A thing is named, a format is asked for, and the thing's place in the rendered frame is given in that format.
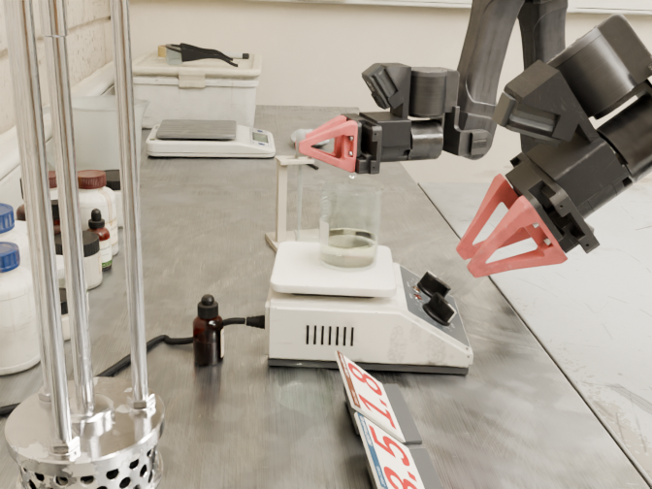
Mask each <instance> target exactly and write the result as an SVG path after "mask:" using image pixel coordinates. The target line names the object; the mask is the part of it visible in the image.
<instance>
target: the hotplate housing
mask: <svg viewBox="0 0 652 489"><path fill-rule="evenodd" d="M400 266H401V265H399V264H398V263H393V267H394V273H395V279H396V284H397V292H396V294H395V295H394V296H391V297H370V296H347V295H326V294H304V293H282V292H276V291H274V290H272V289H271V287H270V289H269V293H268V297H267V302H266V306H265V316H264V315H260V316H259V315H256V316H252V317H250V316H248V317H247V318H246V323H245V324H246V326H251V327H255V328H260V329H265V355H269V356H268V365H269V366H288V365H291V364H297V363H310V364H315V365H319V366H322V367H324V368H332V369H339V365H338V362H337V358H336V355H335V351H336V350H337V351H339V352H340V353H341V354H343V356H345V357H346V358H347V359H349V360H350V361H351V362H353V363H354V364H355V365H357V366H358V367H359V368H361V369H362V370H376V371H397V372H419V373H440V374H461V375H467V374H468V373H469V365H472V364H473V352H472V349H471V348H470V347H468V346H466V345H464V344H463V343H461V342H459V341H457V340H455V339H453V338H452V337H450V336H448V335H447V334H445V333H444V332H443V331H441V330H439V329H438V328H436V327H434V326H433V325H431V324H429V323H428V322H426V321H424V320H423V319H421V318H419V317H417V316H416V315H414V314H412V313H411V312H409V311H408V307H407V302H406V296H405V291H404V287H403V282H402V276H401V271H400Z"/></svg>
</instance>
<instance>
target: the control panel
mask: <svg viewBox="0 0 652 489"><path fill-rule="evenodd" d="M400 271H401V276H402V282H403V287H404V291H405V296H406V302H407V310H408V311H409V312H411V313H412V314H414V315H416V316H417V317H419V318H421V319H423V320H424V321H426V322H428V323H429V324H431V325H433V326H434V327H436V328H438V329H439V330H441V331H443V332H444V333H445V334H447V335H448V336H450V337H452V338H453V339H455V340H457V341H459V342H461V343H463V344H464V345H466V346H468V347H470V344H469V341H468V338H467V335H466V332H465V329H464V326H463V324H462V321H461V318H460V315H459V312H458V310H457V307H456V304H455V301H454V298H453V297H451V296H450V295H448V294H447V296H446V297H445V298H444V299H445V300H446V301H447V302H448V303H449V304H450V306H452V307H453V308H454V309H455V310H456V312H457V313H456V314H455V315H454V317H453V318H452V319H451V323H450V325H449V326H443V325H441V324H439V323H438V322H437V321H435V320H434V319H432V318H431V317H430V316H429V315H428V314H427V313H426V312H425V311H424V309H423V305H424V304H426V303H429V301H430V300H431V298H429V297H428V296H427V295H425V294H424V293H423V292H422V291H421V290H420V289H419V290H420V291H417V290H415V289H414V288H413V286H416V287H418V286H417V283H418V282H419V281H420V279H421V277H419V276H417V275H415V274H414V273H412V272H410V271H409V270H407V269H405V268H404V267H402V266H400ZM418 288H419V287H418ZM415 294H418V295H419V296H421V298H422V299H421V300H420V299H418V298H417V297H416V296H415Z"/></svg>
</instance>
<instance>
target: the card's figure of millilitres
mask: <svg viewBox="0 0 652 489"><path fill-rule="evenodd" d="M344 360H345V363H346V365H347V367H348V370H349V373H350V376H351V379H352V382H353V385H354V388H355V391H356V394H357V397H358V400H359V403H360V405H361V408H363V409H364V410H366V411H367V412H368V413H370V414H371V415H373V416H374V417H375V418H377V419H378V420H380V421H381V422H382V423H384V424H385V425H386V426H388V427H389V428H391V429H392V430H393V431H395V432H396V433H397V434H399V431H398V429H397V426H396V424H395V421H394V419H393V416H392V414H391V411H390V409H389V406H388V405H387V403H386V400H385V398H384V395H383V393H382V390H381V388H380V385H379V383H378V381H377V380H375V379H374V378H373V377H371V376H370V375H368V374H367V373H366V372H364V371H363V370H362V369H360V368H359V367H358V366H356V365H355V364H354V363H352V362H351V361H350V360H348V359H347V358H346V357H344Z"/></svg>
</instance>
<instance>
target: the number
mask: <svg viewBox="0 0 652 489"><path fill-rule="evenodd" d="M365 420H366V423H367V426H368V429H369V432H370V435H371V438H372V441H373V444H374V447H375V451H376V454H377V457H378V460H379V463H380V465H381V468H382V471H383V474H384V477H385V480H386V483H387V486H388V489H421V487H420V485H419V482H418V480H417V477H416V475H415V472H414V470H413V467H412V465H411V462H410V460H409V458H408V454H407V452H406V449H405V447H404V446H402V445H401V444H400V443H398V442H397V441H396V440H394V439H392V438H391V437H390V436H388V435H387V434H385V433H384V432H383V431H381V430H380V429H378V428H377V426H375V425H374V424H372V423H371V422H370V421H368V420H367V419H366V418H365Z"/></svg>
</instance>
